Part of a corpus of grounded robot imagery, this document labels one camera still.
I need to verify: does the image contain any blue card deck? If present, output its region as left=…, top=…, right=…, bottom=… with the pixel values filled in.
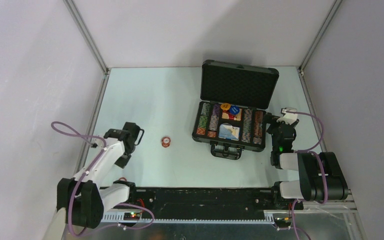
left=218, top=123, right=241, bottom=141

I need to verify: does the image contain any black poker set case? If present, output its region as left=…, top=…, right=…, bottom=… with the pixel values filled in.
left=191, top=59, right=280, bottom=161

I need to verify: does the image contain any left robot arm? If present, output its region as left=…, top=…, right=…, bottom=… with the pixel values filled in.
left=51, top=121, right=145, bottom=231

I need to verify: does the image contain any green chip stack row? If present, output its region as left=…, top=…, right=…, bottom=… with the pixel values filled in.
left=196, top=102, right=211, bottom=136

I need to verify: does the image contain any blue round dealer button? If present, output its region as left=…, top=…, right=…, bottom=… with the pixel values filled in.
left=228, top=105, right=241, bottom=115

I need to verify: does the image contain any orange round button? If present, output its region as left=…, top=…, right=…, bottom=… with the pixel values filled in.
left=220, top=103, right=231, bottom=111

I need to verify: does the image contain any purple chip stack row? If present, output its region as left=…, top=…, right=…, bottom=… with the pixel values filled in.
left=207, top=104, right=221, bottom=138

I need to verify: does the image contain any red Texas Hold'em card deck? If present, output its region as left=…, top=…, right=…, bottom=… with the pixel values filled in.
left=221, top=109, right=242, bottom=121

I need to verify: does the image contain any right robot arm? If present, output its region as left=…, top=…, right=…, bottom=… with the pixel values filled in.
left=262, top=109, right=349, bottom=209

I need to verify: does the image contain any blue orange chip stack row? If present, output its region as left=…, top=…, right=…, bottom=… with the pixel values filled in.
left=241, top=108, right=252, bottom=143

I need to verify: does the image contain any dark orange chip stack row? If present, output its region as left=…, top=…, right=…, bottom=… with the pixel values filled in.
left=252, top=110, right=264, bottom=145

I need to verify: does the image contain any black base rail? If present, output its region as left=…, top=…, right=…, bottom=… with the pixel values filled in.
left=125, top=187, right=299, bottom=222

